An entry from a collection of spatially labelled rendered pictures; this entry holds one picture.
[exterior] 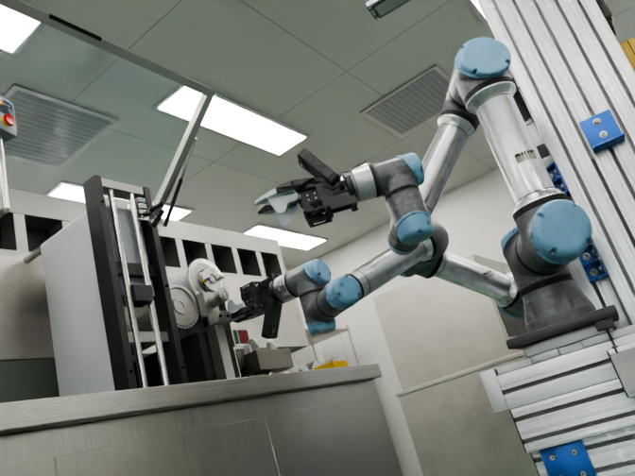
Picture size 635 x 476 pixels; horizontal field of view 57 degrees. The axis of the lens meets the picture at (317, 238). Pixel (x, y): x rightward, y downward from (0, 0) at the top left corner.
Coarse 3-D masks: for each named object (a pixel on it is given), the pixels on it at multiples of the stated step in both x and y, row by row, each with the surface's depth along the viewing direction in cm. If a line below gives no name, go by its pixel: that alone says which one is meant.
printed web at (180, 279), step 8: (184, 272) 169; (168, 280) 173; (176, 280) 170; (184, 280) 167; (136, 312) 159; (144, 312) 157; (128, 320) 160; (144, 320) 157; (128, 328) 160; (144, 328) 157; (184, 328) 156
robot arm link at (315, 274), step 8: (304, 264) 155; (312, 264) 153; (320, 264) 154; (288, 272) 158; (296, 272) 155; (304, 272) 153; (312, 272) 152; (320, 272) 152; (328, 272) 155; (288, 280) 156; (296, 280) 154; (304, 280) 153; (312, 280) 152; (320, 280) 152; (328, 280) 154; (288, 288) 156; (296, 288) 155; (304, 288) 153; (312, 288) 152; (296, 296) 157
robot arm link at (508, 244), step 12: (516, 228) 130; (504, 240) 133; (516, 240) 128; (504, 252) 134; (516, 252) 127; (516, 264) 129; (516, 276) 131; (528, 276) 128; (540, 276) 126; (552, 276) 126
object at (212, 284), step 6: (204, 270) 168; (210, 270) 170; (198, 276) 168; (204, 276) 167; (210, 276) 170; (216, 276) 172; (204, 282) 166; (210, 282) 168; (216, 282) 170; (204, 288) 167; (210, 288) 167; (216, 288) 169
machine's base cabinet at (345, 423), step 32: (352, 384) 161; (128, 416) 101; (160, 416) 106; (192, 416) 112; (224, 416) 118; (256, 416) 126; (288, 416) 134; (320, 416) 143; (352, 416) 154; (384, 416) 167; (0, 448) 82; (32, 448) 86; (64, 448) 90; (96, 448) 94; (128, 448) 98; (160, 448) 103; (192, 448) 109; (224, 448) 115; (256, 448) 122; (288, 448) 129; (320, 448) 138; (352, 448) 148; (384, 448) 160
